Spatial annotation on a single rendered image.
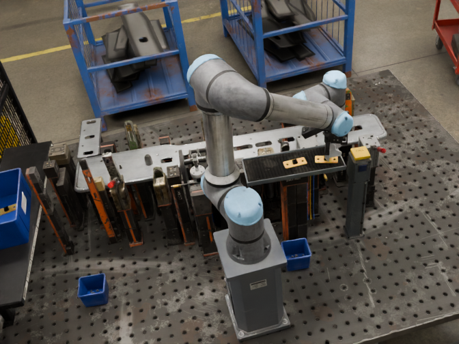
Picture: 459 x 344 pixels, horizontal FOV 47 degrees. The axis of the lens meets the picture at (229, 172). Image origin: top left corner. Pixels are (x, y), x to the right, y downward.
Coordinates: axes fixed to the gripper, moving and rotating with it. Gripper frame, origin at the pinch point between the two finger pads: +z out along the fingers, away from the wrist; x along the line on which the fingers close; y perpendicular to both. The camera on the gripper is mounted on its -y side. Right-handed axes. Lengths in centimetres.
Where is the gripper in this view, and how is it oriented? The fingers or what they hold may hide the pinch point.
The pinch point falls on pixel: (326, 156)
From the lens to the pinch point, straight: 198.6
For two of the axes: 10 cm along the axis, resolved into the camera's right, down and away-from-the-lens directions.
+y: 9.8, 0.2, -1.7
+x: 1.4, -6.8, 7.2
